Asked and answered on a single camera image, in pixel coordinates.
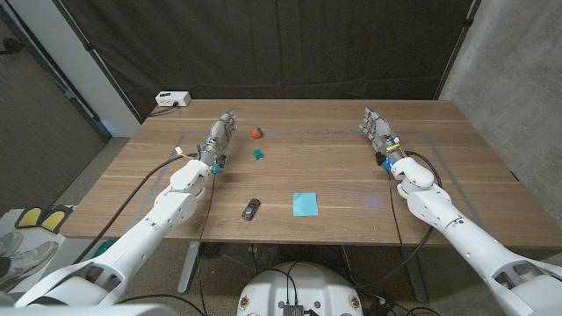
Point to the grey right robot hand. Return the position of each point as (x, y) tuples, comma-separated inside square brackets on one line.
[(381, 129)]

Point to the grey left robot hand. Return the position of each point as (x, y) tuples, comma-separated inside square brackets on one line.
[(218, 136)]

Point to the blue sticky note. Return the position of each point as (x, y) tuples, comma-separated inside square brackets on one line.
[(305, 204)]

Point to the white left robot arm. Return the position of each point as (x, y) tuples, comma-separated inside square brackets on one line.
[(145, 232)]

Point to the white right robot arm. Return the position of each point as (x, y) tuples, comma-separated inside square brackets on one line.
[(470, 241)]

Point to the red toy strawberry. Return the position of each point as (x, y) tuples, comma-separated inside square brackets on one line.
[(257, 133)]

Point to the green toy block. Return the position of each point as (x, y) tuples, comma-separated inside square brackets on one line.
[(258, 154)]

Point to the dark grey toy car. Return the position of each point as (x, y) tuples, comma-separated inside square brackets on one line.
[(250, 209)]

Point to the white power outlet box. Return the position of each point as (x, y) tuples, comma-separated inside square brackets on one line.
[(172, 98)]

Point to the grey tape outline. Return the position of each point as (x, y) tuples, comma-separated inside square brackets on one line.
[(307, 132)]

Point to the black curtain backdrop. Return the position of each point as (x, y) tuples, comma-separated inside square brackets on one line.
[(272, 48)]

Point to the black backdrop stand pole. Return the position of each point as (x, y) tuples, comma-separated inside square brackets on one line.
[(101, 66), (456, 48)]

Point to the grey metal table leg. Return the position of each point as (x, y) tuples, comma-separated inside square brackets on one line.
[(415, 276), (189, 267)]

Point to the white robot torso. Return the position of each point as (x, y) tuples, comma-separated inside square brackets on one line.
[(303, 285)]

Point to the grey sneaker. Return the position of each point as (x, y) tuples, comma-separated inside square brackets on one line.
[(30, 261)]

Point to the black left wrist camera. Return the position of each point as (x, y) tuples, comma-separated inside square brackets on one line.
[(221, 162)]

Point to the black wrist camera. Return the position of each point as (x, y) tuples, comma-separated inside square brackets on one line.
[(221, 162), (380, 159)]

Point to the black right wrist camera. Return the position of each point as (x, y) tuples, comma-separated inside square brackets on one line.
[(380, 159)]

